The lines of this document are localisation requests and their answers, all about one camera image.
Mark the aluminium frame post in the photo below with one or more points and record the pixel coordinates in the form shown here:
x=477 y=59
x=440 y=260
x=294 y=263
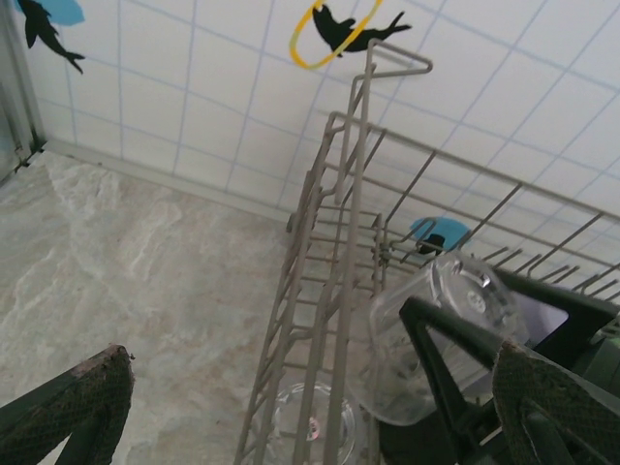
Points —
x=19 y=121

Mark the clear plastic cup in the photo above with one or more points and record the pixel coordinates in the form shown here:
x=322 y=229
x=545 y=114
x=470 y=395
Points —
x=460 y=286
x=286 y=421

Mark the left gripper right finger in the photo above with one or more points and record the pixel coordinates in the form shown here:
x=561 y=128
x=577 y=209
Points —
x=533 y=402

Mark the shark sticker on blue patch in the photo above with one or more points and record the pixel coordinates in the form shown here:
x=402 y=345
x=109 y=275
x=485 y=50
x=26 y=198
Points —
x=41 y=29

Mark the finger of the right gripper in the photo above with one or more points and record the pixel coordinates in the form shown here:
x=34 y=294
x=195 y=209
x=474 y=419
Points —
x=421 y=339
x=581 y=310

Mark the black fish sticker blue patch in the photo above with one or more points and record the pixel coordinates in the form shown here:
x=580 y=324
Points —
x=450 y=230

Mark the purple plastic cup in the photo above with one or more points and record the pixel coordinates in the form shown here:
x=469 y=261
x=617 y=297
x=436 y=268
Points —
x=549 y=322

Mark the black mug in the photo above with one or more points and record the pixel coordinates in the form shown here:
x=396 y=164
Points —
x=416 y=448

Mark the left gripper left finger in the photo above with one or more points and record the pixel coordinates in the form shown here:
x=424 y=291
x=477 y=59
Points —
x=97 y=387

